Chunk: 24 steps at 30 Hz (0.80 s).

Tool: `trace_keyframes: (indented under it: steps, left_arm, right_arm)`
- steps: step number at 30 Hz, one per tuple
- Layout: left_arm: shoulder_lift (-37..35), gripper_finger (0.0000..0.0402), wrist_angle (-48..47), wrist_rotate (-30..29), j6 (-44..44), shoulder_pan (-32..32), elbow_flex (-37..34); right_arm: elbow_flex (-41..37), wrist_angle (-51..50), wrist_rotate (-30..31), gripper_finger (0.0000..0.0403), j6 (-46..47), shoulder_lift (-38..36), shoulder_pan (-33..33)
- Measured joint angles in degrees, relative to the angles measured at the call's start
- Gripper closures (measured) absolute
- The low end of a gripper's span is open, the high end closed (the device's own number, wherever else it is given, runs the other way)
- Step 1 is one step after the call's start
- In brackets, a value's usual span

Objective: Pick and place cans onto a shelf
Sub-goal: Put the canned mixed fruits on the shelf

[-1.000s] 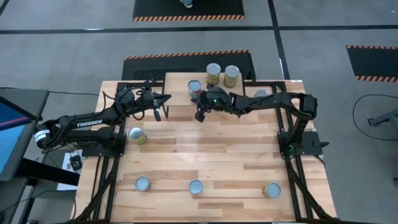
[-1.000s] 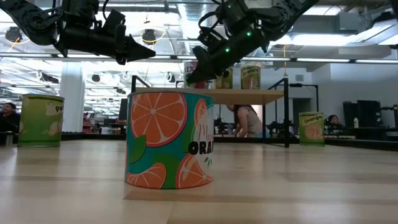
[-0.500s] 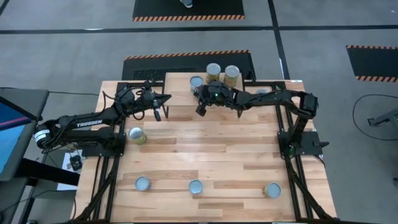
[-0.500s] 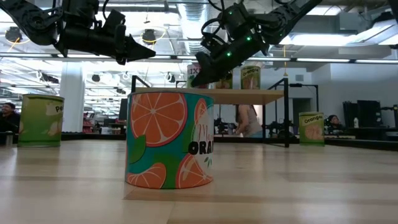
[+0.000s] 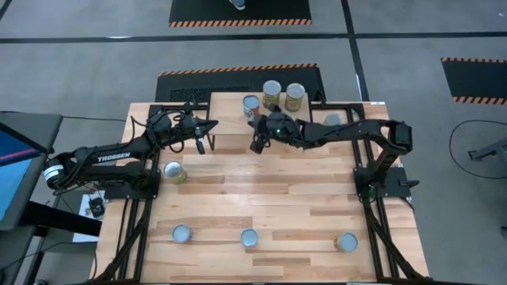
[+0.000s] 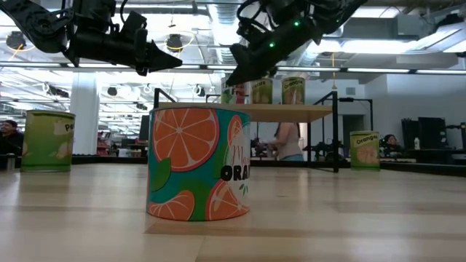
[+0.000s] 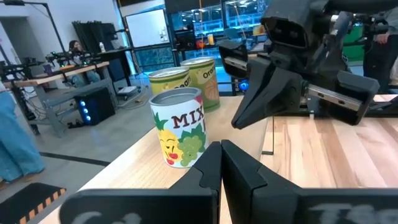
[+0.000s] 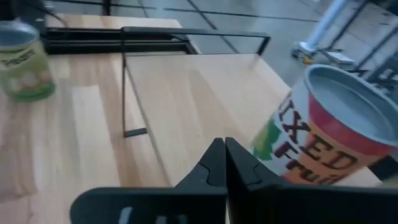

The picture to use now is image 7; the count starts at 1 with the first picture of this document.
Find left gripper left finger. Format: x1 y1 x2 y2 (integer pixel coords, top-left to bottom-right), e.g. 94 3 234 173
58 141 222 224

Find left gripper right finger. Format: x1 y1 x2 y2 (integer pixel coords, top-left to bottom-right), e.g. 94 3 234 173
221 139 398 224

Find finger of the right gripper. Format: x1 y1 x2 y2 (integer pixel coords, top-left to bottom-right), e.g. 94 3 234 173
239 66 304 129
231 60 276 129

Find oranges label can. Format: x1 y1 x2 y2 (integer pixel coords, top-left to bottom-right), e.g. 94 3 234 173
180 56 221 113

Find mixed fruit label can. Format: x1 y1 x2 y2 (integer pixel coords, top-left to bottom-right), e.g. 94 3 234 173
149 86 210 169

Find pears label can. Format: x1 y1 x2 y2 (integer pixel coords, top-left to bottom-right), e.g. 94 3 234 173
147 67 191 96

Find green panel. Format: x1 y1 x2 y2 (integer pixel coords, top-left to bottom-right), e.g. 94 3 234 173
343 24 365 62

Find person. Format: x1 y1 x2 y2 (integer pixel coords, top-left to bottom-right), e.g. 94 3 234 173
362 6 398 94
67 39 101 88
0 81 47 189

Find computer tower blue lights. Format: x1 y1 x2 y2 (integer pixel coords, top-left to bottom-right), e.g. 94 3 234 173
73 86 117 126

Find white screen board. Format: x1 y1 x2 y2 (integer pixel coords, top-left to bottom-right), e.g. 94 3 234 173
124 8 170 49

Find black mat hazard stripe edge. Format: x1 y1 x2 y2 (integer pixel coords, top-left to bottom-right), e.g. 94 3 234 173
0 182 67 224

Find black desk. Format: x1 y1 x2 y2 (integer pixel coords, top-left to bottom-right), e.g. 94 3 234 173
96 46 135 88

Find wooden workbench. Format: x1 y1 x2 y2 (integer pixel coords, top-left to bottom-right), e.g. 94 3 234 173
2 60 112 138

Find black panel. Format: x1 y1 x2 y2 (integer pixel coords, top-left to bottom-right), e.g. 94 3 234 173
72 20 119 54

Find wooden shelf black wire legs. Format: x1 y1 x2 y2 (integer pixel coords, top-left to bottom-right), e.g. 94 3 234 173
39 95 276 224

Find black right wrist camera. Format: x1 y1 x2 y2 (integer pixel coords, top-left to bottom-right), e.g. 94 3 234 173
260 0 330 50

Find black aluminium table frame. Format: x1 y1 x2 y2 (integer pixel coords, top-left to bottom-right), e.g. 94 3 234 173
362 95 398 118

